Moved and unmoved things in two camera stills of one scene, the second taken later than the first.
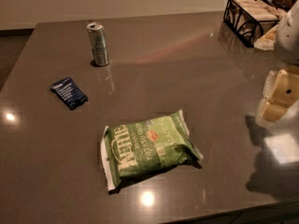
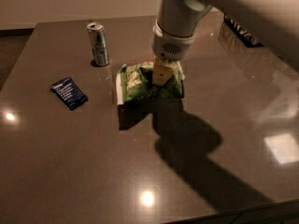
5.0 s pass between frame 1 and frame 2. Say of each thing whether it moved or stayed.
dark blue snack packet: stayed
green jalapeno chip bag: moved
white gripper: moved
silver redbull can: stayed
